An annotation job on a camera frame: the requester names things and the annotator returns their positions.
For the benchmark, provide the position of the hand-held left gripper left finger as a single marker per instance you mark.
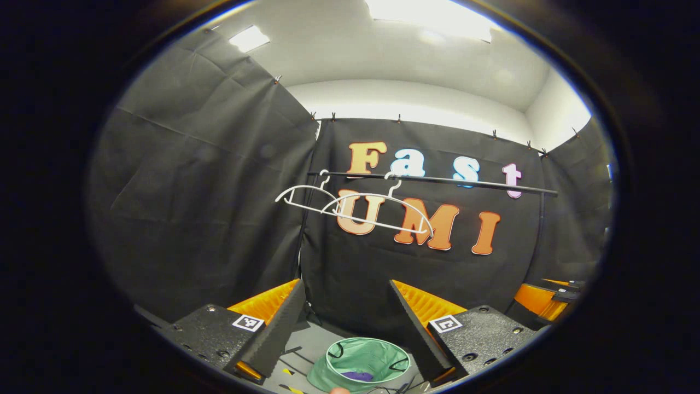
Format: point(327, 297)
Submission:
point(279, 334)

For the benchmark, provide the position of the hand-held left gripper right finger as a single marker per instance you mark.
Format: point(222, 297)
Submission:
point(418, 334)

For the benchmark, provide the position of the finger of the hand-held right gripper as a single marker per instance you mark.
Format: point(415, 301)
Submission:
point(563, 290)
point(533, 298)

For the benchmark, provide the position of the green laundry hamper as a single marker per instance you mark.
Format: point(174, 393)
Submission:
point(366, 355)

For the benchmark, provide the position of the black clothes rack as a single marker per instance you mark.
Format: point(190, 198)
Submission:
point(492, 185)

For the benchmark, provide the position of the white plastic hanger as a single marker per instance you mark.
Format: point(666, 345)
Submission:
point(306, 187)
point(407, 207)

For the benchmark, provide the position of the black backdrop cloth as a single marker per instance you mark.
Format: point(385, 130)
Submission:
point(191, 191)

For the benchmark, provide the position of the small ceiling light panel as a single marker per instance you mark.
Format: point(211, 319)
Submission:
point(249, 39)

